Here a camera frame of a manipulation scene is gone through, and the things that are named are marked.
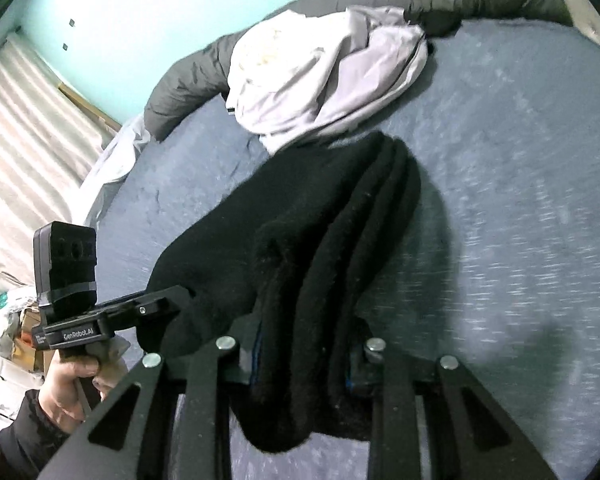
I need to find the dark grey rolled duvet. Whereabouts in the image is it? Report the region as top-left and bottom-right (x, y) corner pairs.
(143, 0), (574, 142)

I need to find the beige striped curtain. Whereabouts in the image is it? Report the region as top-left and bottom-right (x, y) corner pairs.
(0, 31), (117, 293)

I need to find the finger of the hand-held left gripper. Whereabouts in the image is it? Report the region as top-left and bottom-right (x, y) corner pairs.
(111, 296), (192, 334)
(96, 284), (189, 313)

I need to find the person's left hand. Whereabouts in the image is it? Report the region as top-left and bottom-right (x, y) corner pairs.
(36, 337), (132, 434)

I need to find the light grey jacket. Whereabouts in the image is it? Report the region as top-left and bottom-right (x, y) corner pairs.
(234, 5), (432, 154)

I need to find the small black cloth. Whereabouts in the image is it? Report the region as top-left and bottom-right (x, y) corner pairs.
(404, 6), (464, 39)

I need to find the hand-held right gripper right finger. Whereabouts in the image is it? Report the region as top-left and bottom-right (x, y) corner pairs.
(346, 316), (561, 480)

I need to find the white garment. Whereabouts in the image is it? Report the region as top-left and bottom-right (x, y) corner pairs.
(226, 7), (357, 137)

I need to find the light grey pillow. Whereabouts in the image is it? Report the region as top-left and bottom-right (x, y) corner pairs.
(81, 111), (154, 227)

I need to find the black sweater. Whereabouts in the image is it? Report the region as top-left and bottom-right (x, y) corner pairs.
(134, 131), (424, 454)

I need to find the person's left forearm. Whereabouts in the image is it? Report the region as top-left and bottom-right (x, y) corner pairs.
(0, 389), (82, 480)

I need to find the blue-grey patterned bed sheet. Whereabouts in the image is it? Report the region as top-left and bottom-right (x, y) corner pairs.
(82, 17), (600, 480)

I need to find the cardboard box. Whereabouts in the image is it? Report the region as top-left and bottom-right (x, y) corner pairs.
(16, 309), (57, 377)

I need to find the white storage bin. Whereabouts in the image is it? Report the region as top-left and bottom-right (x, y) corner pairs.
(0, 349), (42, 422)

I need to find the wooden frame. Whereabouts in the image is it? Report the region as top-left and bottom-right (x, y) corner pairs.
(56, 83), (124, 132)

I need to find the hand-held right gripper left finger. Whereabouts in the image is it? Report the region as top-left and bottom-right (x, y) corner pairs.
(37, 310), (267, 480)

